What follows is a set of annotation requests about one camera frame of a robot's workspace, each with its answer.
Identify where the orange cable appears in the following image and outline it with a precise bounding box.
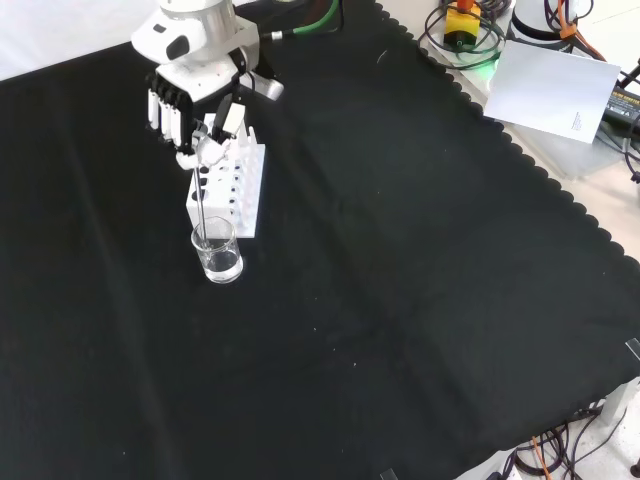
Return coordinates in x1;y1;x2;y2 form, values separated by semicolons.
549;0;609;64

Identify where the black power adapter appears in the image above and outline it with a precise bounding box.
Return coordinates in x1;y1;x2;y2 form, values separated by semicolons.
599;79;640;133

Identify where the black floor cable bundle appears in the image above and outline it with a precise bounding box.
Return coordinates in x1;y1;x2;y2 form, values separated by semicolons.
513;418;632;480

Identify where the white table frame leg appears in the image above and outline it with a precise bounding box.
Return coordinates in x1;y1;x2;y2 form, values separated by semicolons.
599;377;640;427

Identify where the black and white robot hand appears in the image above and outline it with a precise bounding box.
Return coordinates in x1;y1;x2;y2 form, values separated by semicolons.
145;52;250;171

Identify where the green cable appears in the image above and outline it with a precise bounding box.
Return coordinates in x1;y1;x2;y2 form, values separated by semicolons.
292;0;344;39

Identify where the black bench cloth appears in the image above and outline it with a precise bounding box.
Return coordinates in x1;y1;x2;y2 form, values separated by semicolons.
0;0;640;480

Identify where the white test tube rack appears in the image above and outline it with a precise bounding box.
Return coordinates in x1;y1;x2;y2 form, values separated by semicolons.
184;112;269;239

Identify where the yellow stop button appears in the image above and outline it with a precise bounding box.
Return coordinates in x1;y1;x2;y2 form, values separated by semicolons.
443;0;484;51

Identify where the pale board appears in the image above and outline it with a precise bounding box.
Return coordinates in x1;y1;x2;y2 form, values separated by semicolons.
483;39;623;147

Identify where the clear glass rod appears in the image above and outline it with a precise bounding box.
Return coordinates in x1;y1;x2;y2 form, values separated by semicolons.
192;150;211;251

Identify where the clear glass beaker with liquid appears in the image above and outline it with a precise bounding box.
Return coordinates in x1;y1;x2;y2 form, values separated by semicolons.
190;215;245;285

